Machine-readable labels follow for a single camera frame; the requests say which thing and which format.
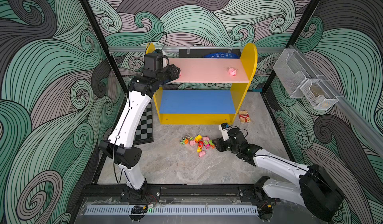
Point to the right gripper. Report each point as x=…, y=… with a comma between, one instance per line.
x=221, y=145

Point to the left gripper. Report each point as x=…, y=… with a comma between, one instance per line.
x=173, y=76

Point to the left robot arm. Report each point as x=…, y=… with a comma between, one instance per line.
x=157, y=72

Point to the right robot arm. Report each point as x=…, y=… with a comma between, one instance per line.
x=308, y=186

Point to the green orange flatbed truck toy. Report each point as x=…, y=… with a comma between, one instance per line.
x=211, y=144

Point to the black panel behind shelf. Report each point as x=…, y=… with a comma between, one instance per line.
x=200, y=53

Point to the magenta brown truck toy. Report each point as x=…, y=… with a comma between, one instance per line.
x=206, y=144

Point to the red yellow bulldozer toy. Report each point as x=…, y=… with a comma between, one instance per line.
x=200, y=147

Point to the red patterned small box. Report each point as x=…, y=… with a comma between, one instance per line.
x=243, y=116

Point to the yellow dump truck toy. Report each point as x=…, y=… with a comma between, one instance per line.
x=198, y=138

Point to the yellow toy shelf unit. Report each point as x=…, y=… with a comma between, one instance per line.
x=207, y=107

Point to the green grey truck toy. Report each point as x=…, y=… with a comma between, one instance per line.
x=189, y=136

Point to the blue oval basket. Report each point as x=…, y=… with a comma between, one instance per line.
x=221, y=55

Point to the black white chessboard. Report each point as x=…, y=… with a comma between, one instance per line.
x=144, y=131

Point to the large clear plastic bin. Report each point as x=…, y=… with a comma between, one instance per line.
x=290, y=68

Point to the small clear plastic bin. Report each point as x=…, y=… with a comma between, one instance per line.
x=318, y=94

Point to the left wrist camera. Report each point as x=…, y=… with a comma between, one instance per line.
x=164, y=58

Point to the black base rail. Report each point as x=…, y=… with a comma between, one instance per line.
x=169, y=192

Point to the white slotted cable duct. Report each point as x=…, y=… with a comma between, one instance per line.
x=167, y=210

